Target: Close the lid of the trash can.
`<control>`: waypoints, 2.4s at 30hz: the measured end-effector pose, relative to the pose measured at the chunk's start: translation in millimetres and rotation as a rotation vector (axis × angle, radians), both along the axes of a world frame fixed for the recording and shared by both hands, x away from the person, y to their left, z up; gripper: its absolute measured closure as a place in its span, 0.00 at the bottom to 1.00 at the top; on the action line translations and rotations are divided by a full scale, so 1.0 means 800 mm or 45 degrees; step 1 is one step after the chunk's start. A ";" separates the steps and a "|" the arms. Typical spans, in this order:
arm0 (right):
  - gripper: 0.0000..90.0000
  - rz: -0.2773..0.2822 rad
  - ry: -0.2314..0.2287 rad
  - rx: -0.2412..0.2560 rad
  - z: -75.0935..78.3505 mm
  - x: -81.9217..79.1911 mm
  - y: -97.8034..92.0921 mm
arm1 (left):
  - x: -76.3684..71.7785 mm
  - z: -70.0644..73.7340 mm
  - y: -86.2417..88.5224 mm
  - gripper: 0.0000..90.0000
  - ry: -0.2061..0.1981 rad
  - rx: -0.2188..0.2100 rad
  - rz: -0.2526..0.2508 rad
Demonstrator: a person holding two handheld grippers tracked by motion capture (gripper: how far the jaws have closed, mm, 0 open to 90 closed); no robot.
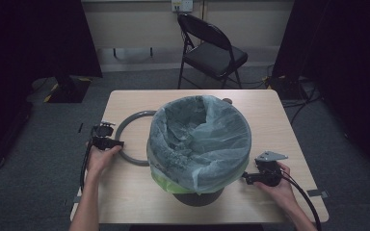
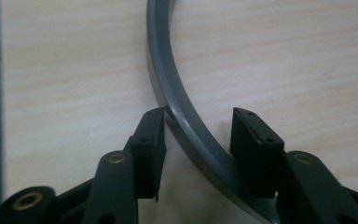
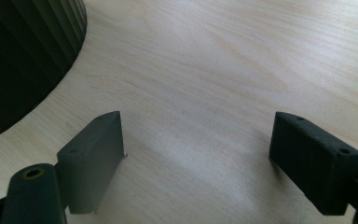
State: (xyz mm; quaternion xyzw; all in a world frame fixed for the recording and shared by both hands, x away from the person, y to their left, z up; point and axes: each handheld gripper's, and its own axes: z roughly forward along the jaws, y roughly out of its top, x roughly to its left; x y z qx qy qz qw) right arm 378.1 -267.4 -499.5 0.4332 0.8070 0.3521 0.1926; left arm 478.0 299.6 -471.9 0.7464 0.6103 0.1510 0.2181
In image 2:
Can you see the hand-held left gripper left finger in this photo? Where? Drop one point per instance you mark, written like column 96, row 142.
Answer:
column 147, row 161

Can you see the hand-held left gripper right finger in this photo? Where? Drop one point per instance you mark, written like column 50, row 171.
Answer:
column 258, row 161

